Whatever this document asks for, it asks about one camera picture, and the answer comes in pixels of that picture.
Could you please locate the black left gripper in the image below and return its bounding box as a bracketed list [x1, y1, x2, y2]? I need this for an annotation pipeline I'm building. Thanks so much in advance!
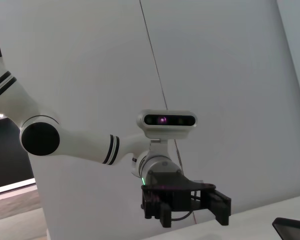
[140, 170, 233, 229]

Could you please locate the black glasses case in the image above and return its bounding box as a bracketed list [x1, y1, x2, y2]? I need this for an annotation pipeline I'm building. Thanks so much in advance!
[271, 217, 300, 240]

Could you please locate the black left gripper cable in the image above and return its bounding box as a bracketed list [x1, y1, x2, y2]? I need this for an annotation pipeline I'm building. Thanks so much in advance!
[170, 191, 200, 222]

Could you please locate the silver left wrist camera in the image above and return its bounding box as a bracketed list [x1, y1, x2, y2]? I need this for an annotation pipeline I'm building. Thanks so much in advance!
[136, 109, 198, 153]

